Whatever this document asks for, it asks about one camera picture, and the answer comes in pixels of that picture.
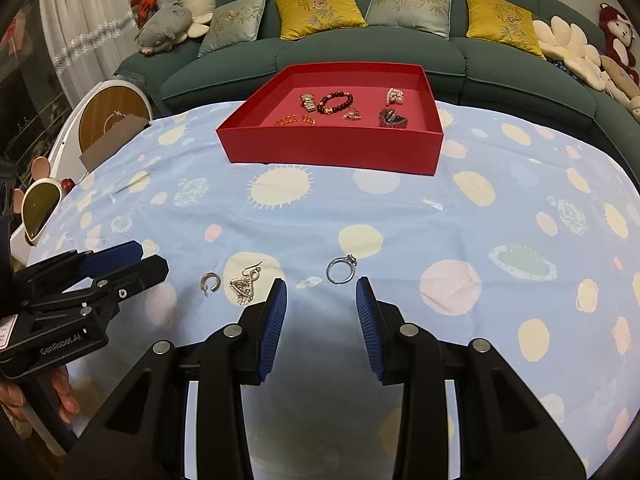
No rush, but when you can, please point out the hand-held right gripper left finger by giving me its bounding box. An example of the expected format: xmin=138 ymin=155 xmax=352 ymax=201
xmin=59 ymin=277 xmax=288 ymax=480

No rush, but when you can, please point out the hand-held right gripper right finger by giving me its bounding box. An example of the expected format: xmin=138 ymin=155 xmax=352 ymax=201
xmin=354 ymin=276 xmax=587 ymax=480

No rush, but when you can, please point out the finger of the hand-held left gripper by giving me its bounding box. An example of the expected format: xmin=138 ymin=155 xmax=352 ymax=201
xmin=15 ymin=241 xmax=144 ymax=296
xmin=22 ymin=255 xmax=169 ymax=328

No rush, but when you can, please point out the gold hook earring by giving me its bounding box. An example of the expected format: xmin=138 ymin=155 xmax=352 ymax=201
xmin=229 ymin=262 xmax=264 ymax=306

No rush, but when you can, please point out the silver ring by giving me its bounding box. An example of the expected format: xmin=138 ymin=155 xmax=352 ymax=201
xmin=326 ymin=255 xmax=357 ymax=285

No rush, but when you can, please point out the red cardboard box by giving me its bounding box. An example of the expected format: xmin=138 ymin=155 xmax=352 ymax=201
xmin=216 ymin=62 xmax=445 ymax=177

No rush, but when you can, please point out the silver wristwatch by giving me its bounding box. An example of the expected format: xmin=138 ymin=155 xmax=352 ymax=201
xmin=378 ymin=106 xmax=410 ymax=130

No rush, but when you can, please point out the dark bead bracelet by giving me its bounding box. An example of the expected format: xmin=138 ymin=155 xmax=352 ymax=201
xmin=317 ymin=91 xmax=357 ymax=116

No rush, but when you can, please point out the person's left hand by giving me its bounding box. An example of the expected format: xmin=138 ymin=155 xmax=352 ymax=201
xmin=0 ymin=365 xmax=81 ymax=441

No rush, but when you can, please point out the white rimmed olive container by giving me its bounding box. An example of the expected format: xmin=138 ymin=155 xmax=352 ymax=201
xmin=10 ymin=177 xmax=63 ymax=246

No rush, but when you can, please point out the brown book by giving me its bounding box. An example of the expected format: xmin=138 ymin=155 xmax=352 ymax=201
xmin=80 ymin=114 xmax=151 ymax=173

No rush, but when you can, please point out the blue planet print tablecloth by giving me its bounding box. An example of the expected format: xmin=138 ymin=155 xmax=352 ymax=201
xmin=10 ymin=100 xmax=640 ymax=480

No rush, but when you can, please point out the white device with wooden disc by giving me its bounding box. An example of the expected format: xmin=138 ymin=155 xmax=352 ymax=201
xmin=50 ymin=77 xmax=151 ymax=181

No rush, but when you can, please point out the dark floral screen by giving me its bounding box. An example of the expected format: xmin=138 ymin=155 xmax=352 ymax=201
xmin=0 ymin=0 xmax=66 ymax=156

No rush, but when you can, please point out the grey pig plush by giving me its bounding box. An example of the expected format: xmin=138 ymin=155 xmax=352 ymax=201
xmin=136 ymin=2 xmax=193 ymax=57

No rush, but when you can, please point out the white sheer curtain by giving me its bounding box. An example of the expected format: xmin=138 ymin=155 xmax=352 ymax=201
xmin=37 ymin=0 xmax=146 ymax=106

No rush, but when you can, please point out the grey-green embroidered cushion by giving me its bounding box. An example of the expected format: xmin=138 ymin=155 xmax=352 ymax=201
xmin=365 ymin=0 xmax=455 ymax=39
xmin=198 ymin=0 xmax=271 ymax=57

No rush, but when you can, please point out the dark green sofa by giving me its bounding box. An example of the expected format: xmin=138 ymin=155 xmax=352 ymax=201
xmin=114 ymin=0 xmax=640 ymax=181

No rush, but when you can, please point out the yellow embroidered cushion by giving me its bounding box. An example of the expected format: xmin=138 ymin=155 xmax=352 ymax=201
xmin=463 ymin=0 xmax=546 ymax=58
xmin=275 ymin=0 xmax=368 ymax=41

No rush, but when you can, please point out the dark blue patterned cushion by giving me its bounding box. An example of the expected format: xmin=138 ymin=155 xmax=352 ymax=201
xmin=547 ymin=57 xmax=586 ymax=83

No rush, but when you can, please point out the cream flower cushion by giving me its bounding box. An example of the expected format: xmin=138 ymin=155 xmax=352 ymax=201
xmin=531 ymin=16 xmax=613 ymax=91

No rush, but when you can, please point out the beige bread plush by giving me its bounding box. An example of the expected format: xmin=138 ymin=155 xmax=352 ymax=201
xmin=600 ymin=55 xmax=640 ymax=98

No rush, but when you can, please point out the red monkey plush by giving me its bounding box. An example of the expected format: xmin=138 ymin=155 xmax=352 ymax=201
xmin=599 ymin=2 xmax=640 ymax=68

